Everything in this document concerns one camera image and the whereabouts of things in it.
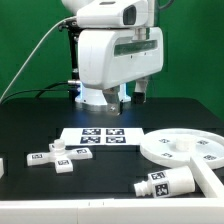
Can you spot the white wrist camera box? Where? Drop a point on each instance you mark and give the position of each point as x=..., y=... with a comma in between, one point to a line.
x=113, y=14

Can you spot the small white block left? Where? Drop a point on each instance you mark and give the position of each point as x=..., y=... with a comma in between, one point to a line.
x=1, y=168

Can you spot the white round table top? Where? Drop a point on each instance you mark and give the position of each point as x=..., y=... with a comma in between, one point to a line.
x=173, y=147

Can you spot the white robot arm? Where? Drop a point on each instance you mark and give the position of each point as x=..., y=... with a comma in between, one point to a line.
x=93, y=99

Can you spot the white L-shaped frame border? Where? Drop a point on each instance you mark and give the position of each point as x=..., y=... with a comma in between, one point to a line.
x=206, y=210

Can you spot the white marker tag sheet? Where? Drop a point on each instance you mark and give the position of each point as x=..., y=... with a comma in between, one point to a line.
x=101, y=136

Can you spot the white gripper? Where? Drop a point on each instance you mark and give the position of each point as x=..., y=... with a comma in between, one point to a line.
x=109, y=58

